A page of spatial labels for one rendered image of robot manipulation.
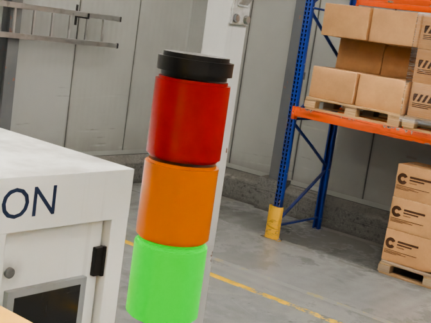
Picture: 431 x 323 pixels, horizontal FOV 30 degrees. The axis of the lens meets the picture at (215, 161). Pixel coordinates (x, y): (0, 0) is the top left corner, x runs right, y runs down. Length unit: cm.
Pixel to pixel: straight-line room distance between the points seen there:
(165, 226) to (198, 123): 7
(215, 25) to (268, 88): 814
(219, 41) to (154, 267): 258
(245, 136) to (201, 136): 1092
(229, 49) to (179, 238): 258
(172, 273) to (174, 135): 9
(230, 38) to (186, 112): 258
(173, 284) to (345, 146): 1006
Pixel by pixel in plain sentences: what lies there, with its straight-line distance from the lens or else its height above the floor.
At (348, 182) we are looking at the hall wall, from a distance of 1056.
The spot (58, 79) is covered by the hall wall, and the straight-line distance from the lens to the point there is 1046.
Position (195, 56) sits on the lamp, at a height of 234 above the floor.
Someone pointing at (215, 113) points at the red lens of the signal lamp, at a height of 231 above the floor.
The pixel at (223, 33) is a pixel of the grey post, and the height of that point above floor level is 234.
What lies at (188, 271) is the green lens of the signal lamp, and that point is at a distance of 53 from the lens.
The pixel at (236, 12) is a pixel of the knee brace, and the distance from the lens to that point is 307.
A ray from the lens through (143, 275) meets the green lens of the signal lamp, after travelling 53.
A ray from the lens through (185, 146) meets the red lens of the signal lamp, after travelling 50.
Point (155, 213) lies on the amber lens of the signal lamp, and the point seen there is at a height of 224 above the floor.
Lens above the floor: 236
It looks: 9 degrees down
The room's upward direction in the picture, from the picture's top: 8 degrees clockwise
